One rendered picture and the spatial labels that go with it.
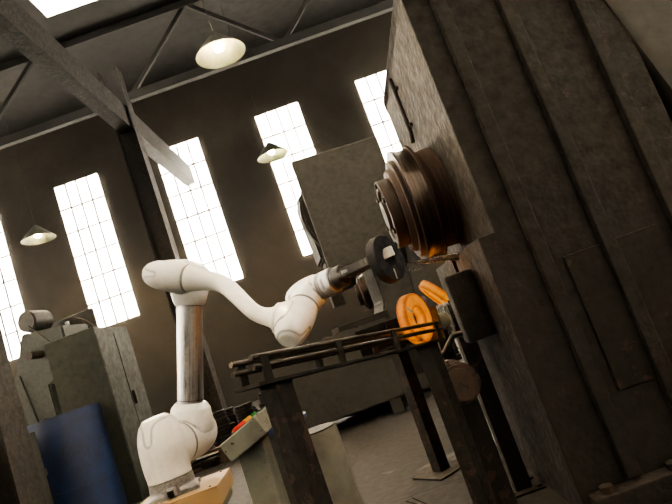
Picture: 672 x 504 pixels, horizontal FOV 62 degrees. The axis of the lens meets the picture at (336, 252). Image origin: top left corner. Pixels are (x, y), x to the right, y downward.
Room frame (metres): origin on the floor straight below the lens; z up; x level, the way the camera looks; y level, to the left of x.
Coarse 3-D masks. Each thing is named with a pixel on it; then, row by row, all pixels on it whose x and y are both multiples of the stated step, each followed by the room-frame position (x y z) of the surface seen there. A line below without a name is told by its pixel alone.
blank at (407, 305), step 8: (408, 296) 1.69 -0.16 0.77; (416, 296) 1.73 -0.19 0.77; (400, 304) 1.67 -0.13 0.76; (408, 304) 1.68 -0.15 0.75; (416, 304) 1.72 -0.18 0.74; (424, 304) 1.76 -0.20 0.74; (400, 312) 1.66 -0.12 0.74; (408, 312) 1.66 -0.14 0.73; (416, 312) 1.74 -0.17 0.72; (424, 312) 1.74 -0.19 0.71; (400, 320) 1.66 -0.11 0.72; (408, 320) 1.65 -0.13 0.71; (424, 320) 1.73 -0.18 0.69; (424, 328) 1.71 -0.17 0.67; (416, 336) 1.66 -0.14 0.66; (424, 336) 1.70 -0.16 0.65
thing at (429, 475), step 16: (416, 320) 2.63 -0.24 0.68; (368, 352) 2.76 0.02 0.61; (400, 352) 2.64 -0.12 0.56; (400, 368) 2.65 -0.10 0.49; (416, 384) 2.65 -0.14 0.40; (416, 400) 2.63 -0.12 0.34; (416, 416) 2.65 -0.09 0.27; (432, 432) 2.65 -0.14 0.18; (432, 448) 2.63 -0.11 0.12; (432, 464) 2.66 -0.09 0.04; (448, 464) 2.66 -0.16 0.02; (432, 480) 2.58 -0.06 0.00
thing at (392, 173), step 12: (396, 168) 2.05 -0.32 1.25; (396, 180) 2.05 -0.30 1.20; (396, 192) 2.05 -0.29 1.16; (408, 192) 2.00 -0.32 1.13; (408, 204) 2.01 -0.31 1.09; (408, 216) 2.04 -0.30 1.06; (408, 228) 2.09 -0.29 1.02; (420, 228) 2.03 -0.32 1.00; (420, 240) 2.07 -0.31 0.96; (420, 252) 2.15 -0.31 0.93
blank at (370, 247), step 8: (376, 240) 1.70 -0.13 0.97; (384, 240) 1.73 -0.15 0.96; (368, 248) 1.69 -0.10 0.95; (376, 248) 1.68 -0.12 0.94; (368, 256) 1.68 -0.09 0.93; (376, 256) 1.67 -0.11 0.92; (392, 256) 1.75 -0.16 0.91; (400, 256) 1.77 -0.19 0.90; (376, 264) 1.67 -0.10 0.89; (384, 264) 1.68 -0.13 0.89; (392, 264) 1.75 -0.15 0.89; (400, 264) 1.76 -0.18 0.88; (376, 272) 1.68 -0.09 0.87; (384, 272) 1.67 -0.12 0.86; (392, 272) 1.70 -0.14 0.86; (400, 272) 1.74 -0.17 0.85; (384, 280) 1.70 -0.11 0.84; (392, 280) 1.70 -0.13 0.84
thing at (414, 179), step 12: (396, 156) 2.03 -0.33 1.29; (408, 156) 2.03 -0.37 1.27; (408, 168) 2.00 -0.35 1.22; (408, 180) 1.97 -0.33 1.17; (420, 180) 1.97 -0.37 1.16; (420, 192) 1.97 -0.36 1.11; (420, 204) 1.97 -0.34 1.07; (432, 204) 1.98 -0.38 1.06; (420, 216) 1.98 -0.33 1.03; (432, 216) 1.99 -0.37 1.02; (432, 228) 2.01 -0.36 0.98; (432, 240) 2.05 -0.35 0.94; (432, 252) 2.11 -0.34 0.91
